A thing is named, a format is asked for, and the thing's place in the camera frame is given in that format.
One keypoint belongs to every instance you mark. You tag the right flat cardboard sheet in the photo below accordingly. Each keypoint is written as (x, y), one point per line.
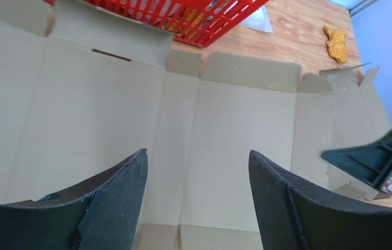
(245, 104)

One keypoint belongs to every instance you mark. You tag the cardboard box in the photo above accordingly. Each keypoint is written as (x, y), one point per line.
(69, 111)

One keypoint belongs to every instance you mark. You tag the yellow toy figure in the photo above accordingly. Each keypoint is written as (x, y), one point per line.
(336, 44)

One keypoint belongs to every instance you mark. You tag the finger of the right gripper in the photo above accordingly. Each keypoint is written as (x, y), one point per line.
(370, 164)

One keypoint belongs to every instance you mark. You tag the red plastic basket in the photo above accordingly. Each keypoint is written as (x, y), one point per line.
(107, 25)

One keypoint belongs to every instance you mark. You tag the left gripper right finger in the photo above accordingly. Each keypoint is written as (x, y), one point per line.
(294, 213)

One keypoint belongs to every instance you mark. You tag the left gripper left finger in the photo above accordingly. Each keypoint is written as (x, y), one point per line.
(100, 212)

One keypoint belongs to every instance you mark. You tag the white plastic pouch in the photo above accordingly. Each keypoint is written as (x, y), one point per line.
(259, 21)

